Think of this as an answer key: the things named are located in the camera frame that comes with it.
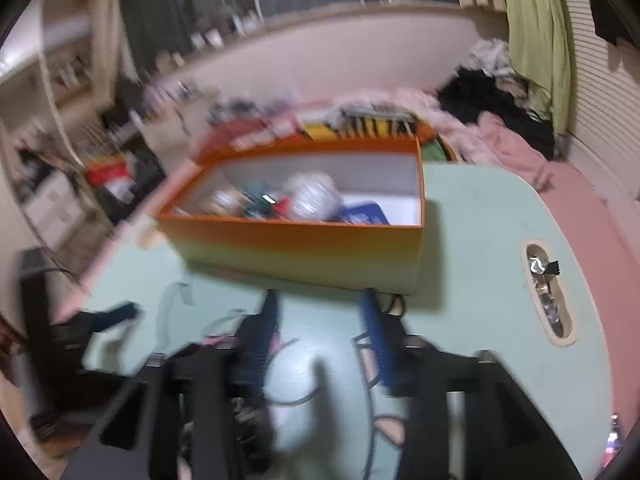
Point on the red box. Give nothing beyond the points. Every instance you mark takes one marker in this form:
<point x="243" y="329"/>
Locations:
<point x="110" y="175"/>

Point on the white drawer cabinet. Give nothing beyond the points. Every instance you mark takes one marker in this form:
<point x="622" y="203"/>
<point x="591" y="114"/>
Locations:
<point x="50" y="205"/>

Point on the pink blanket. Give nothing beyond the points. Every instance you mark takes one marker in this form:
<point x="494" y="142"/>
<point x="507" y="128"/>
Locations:
<point x="500" y="145"/>

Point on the cartoon printed blanket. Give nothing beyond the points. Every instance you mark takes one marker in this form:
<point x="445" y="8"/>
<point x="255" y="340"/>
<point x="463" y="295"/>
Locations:
<point x="370" y="127"/>

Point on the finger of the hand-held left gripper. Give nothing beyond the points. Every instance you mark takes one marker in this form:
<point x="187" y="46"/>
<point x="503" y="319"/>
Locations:
<point x="117" y="313"/>

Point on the orange cardboard box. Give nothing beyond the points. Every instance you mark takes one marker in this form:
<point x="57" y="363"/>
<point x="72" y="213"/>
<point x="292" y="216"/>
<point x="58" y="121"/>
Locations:
<point x="300" y="255"/>

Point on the pink bed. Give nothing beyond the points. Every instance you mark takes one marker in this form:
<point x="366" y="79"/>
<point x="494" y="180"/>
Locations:
<point x="590" y="240"/>

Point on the dark hanging cloth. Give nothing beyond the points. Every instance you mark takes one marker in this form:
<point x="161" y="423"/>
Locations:
<point x="617" y="15"/>

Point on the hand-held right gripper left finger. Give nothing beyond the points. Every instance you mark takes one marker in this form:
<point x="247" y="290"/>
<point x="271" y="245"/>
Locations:
<point x="264" y="325"/>

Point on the teal packet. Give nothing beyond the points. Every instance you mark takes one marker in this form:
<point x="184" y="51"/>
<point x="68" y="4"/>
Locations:
<point x="256" y="200"/>

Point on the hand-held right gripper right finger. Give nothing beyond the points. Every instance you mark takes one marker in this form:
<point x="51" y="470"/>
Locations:
<point x="376" y="340"/>

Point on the blue box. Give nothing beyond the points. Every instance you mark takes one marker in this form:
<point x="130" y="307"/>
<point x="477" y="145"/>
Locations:
<point x="365" y="216"/>

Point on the green curtain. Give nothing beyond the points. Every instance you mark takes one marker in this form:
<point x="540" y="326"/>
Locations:
<point x="537" y="35"/>

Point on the foil wrappers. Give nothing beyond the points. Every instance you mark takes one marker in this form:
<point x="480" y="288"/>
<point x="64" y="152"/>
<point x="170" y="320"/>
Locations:
<point x="545" y="290"/>

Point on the grey fur pompom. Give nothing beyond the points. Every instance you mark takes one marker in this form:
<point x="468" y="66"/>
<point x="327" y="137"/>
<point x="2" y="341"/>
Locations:
<point x="315" y="195"/>

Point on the white clothes pile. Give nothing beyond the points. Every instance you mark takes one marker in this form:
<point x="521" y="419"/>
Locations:
<point x="495" y="57"/>

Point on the wall shelf unit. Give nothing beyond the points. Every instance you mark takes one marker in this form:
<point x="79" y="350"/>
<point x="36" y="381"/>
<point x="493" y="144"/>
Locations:
<point x="75" y="65"/>

